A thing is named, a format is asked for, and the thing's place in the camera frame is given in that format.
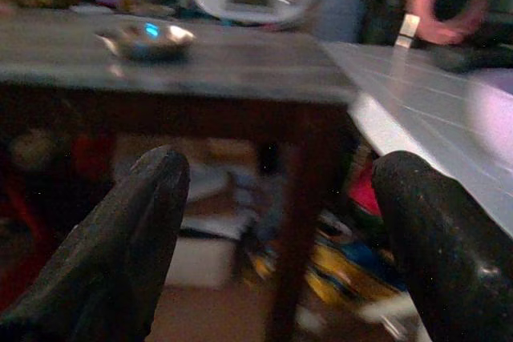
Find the red plastic item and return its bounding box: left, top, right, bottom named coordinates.
left=347, top=160, right=382, bottom=215

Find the yellow blue bag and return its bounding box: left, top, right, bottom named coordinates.
left=247, top=228, right=406, bottom=308

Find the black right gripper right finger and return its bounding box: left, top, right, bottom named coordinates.
left=371, top=151, right=513, bottom=342

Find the white tiled counter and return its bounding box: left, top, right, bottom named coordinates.
left=323, top=40, right=513, bottom=239

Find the white storage box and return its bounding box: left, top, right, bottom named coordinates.
left=165, top=232, right=238, bottom=288

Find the pink tape roll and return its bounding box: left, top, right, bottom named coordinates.
left=407, top=0, right=493, bottom=46

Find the small shiny metal bowl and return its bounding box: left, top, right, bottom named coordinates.
left=95, top=21, right=198, bottom=62

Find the small white box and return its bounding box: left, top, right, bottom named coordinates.
left=394, top=13, right=422, bottom=49

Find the dark wooden table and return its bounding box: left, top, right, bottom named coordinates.
left=0, top=8, right=358, bottom=342

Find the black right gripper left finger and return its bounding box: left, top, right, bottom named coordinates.
left=0, top=144, right=192, bottom=342

